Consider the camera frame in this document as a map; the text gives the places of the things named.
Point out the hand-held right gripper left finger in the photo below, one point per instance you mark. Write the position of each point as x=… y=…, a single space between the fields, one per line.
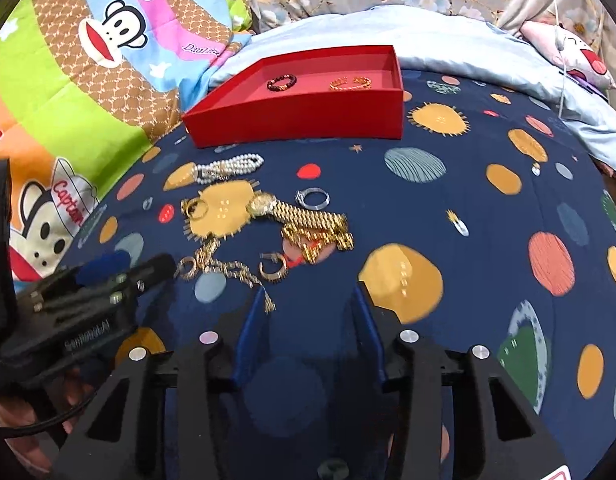
x=250 y=330

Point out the gold wrist watch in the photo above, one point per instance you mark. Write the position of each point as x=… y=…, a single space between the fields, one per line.
x=288 y=212

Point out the light blue sheet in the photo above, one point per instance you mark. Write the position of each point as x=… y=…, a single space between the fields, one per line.
x=462 y=45

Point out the navy planet print bedsheet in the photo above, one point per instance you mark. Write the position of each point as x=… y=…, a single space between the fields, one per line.
x=462 y=200

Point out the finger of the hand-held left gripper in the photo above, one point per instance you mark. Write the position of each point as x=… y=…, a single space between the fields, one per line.
x=148 y=272
x=105 y=265

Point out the gold hoop earring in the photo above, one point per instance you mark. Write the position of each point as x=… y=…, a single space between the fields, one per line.
x=268 y=274

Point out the cartoon monkey blanket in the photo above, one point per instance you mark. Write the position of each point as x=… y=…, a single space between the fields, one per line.
x=88 y=85

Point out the purple flat case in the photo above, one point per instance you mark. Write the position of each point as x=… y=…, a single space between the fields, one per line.
x=585 y=84

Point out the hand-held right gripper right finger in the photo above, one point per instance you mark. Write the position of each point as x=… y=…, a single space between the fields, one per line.
x=370 y=330

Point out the pink cartoon pillow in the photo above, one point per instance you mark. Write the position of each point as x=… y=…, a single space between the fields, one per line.
x=582 y=52

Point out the red cardboard box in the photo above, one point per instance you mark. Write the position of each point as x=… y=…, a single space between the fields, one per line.
x=298 y=110

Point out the person's left hand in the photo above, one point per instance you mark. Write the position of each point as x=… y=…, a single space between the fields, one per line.
x=63 y=395

